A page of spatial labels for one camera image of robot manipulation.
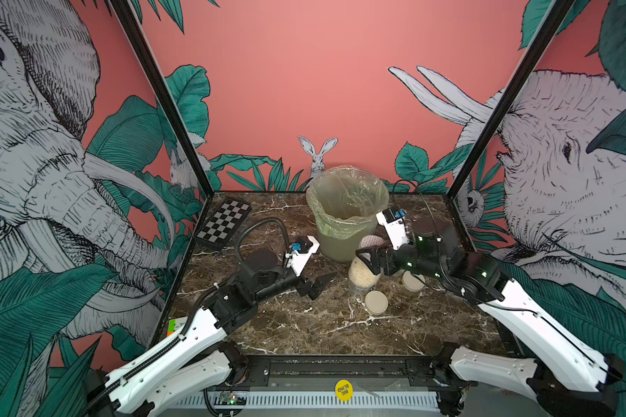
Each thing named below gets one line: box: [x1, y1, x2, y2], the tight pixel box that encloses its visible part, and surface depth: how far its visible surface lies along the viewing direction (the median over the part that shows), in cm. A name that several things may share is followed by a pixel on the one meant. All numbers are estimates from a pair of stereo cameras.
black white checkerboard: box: [194, 198, 253, 251], surface depth 109 cm
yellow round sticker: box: [334, 378, 354, 403], surface depth 73 cm
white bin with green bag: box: [306, 165, 390, 263], surface depth 92 cm
